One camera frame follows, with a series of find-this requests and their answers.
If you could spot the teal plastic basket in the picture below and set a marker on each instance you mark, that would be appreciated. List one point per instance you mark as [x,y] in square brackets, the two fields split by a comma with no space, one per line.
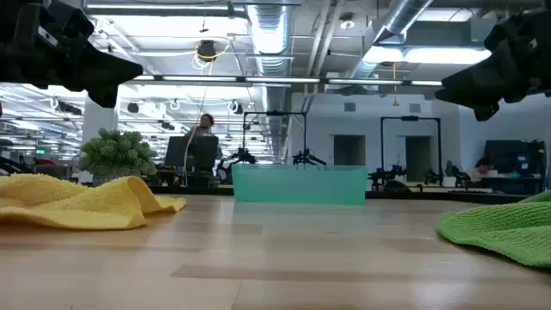
[301,185]

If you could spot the person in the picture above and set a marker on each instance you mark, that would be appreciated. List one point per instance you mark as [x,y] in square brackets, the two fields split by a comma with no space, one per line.
[206,122]
[478,172]

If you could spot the dark background monitor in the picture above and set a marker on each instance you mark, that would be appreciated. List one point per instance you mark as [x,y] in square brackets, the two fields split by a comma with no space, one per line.
[191,153]

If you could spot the artificial green succulent plant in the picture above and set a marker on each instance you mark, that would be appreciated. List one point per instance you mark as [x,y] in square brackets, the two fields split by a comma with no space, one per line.
[116,153]

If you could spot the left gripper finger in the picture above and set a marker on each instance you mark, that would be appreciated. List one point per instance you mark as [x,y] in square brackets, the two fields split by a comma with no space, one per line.
[107,75]

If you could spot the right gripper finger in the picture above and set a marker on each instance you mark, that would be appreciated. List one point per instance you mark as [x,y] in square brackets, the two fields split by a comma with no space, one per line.
[482,92]

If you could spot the green microfiber towel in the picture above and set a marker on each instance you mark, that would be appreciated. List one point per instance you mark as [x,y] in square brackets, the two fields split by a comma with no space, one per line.
[503,232]

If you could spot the yellow microfiber towel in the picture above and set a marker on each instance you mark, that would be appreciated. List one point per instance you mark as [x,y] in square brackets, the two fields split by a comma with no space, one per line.
[86,202]

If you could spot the silver ventilation duct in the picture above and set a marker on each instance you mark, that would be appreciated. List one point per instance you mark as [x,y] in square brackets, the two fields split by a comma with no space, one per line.
[409,13]
[271,30]

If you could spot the black overhead camera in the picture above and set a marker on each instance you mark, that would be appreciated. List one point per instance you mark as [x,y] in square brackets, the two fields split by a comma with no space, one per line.
[206,51]

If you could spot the black background robot arm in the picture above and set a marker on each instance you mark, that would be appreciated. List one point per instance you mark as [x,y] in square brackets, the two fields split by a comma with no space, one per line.
[306,158]
[385,174]
[239,157]
[13,165]

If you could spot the overhead light bar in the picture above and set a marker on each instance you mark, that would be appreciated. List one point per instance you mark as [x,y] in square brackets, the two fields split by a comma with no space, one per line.
[280,80]

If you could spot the black metal station frame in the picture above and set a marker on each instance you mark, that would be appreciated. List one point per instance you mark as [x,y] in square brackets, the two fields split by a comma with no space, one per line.
[409,117]
[275,113]

